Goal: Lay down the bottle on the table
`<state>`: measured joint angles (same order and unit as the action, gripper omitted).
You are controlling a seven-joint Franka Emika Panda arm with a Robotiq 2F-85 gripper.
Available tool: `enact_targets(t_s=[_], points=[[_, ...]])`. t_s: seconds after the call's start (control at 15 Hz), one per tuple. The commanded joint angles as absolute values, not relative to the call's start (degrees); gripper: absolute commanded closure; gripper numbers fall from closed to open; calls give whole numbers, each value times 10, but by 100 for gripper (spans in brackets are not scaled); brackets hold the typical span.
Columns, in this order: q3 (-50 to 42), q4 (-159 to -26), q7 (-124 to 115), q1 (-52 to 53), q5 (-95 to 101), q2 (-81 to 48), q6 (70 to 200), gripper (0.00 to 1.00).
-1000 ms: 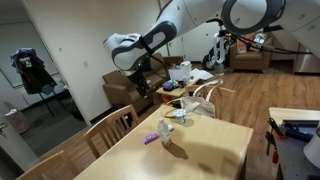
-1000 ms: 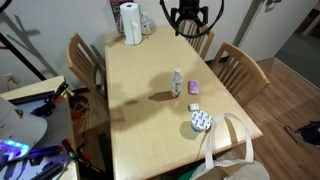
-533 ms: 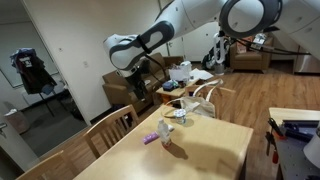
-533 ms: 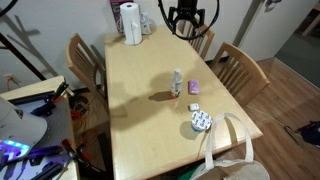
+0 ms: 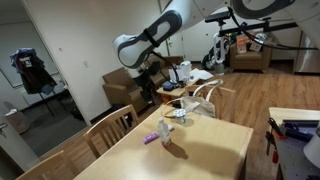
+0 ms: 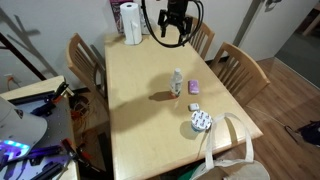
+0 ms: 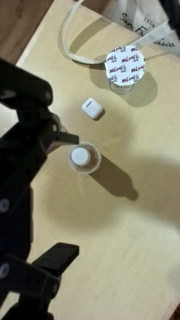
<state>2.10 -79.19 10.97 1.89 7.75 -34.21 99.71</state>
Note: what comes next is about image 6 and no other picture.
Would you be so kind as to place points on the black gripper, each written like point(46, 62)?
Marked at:
point(178, 10)

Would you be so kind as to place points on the clear plastic bottle white cap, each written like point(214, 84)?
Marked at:
point(176, 83)

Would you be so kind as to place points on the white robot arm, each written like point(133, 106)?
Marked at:
point(20, 123)

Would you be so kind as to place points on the wooden slat-back chair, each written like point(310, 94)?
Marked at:
point(253, 76)
point(75, 50)
point(206, 33)

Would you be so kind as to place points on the white paper towel roll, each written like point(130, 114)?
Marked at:
point(130, 23)

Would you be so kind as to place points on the purple printed box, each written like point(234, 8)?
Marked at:
point(116, 13)

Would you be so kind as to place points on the purple marker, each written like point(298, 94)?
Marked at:
point(193, 86)

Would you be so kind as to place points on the white earbuds case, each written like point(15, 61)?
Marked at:
point(194, 107)

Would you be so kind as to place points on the white door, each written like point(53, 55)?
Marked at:
point(266, 30)

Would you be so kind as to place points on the cup with printed lid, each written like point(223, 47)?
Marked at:
point(201, 120)

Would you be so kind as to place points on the green and black box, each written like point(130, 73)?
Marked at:
point(192, 172)

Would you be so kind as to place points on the wooden side table with breadboard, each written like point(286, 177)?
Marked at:
point(36, 86)

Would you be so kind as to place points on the dark blue bar clamp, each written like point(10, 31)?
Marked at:
point(43, 108)

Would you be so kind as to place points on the black tripod leg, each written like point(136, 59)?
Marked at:
point(23, 58)

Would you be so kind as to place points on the beige canvas tote bag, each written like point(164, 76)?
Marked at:
point(233, 170)

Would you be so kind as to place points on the black bag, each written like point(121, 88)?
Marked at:
point(311, 133)

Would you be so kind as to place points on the black bar clamp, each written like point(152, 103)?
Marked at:
point(50, 170)

